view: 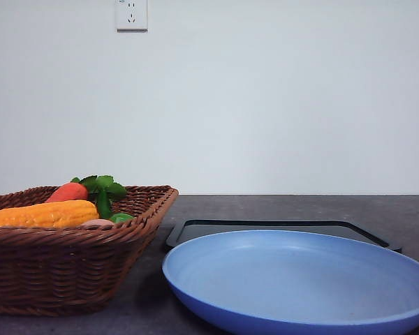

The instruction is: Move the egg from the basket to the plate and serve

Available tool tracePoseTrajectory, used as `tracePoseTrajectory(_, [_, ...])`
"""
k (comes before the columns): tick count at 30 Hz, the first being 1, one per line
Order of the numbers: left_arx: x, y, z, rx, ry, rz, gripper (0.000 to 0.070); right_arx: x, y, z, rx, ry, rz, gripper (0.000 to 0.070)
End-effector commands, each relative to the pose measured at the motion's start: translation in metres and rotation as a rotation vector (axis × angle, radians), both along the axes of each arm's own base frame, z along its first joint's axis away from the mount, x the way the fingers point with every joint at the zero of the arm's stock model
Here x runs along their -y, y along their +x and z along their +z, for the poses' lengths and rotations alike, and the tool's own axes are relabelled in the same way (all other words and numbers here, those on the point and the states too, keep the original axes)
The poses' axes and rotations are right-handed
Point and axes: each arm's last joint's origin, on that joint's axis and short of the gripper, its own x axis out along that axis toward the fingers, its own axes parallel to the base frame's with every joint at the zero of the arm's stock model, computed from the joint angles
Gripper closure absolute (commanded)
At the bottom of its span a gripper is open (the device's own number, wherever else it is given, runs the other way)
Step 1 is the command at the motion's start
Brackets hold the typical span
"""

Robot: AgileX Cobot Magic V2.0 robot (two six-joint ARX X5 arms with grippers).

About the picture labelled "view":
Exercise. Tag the brown egg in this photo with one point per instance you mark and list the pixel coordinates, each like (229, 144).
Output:
(97, 222)

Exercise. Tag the blue plate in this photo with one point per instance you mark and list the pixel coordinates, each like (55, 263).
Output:
(296, 282)

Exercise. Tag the brown wicker basket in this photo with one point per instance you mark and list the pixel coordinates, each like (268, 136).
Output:
(74, 271)

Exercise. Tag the black serving tray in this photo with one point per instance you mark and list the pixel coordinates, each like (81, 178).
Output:
(188, 230)

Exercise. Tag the green toy vegetable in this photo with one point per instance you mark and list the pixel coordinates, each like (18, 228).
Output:
(121, 217)

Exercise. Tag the orange toy carrot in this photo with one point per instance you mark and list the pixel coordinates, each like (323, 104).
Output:
(69, 191)

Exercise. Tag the yellow toy corn cob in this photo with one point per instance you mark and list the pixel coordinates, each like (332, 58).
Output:
(51, 214)

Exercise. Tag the white wall socket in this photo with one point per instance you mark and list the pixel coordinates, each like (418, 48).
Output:
(132, 16)

